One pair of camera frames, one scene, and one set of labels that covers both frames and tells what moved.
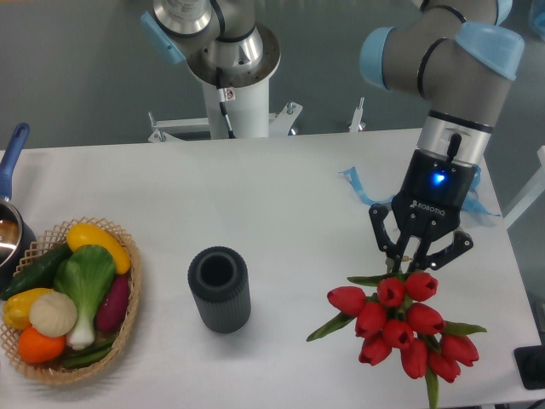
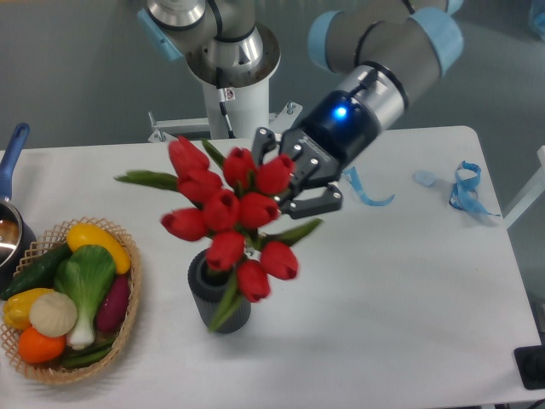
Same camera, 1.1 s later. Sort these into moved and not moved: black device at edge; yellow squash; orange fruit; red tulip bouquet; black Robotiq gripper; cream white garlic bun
Moved: black Robotiq gripper; red tulip bouquet
Not moved: orange fruit; black device at edge; cream white garlic bun; yellow squash
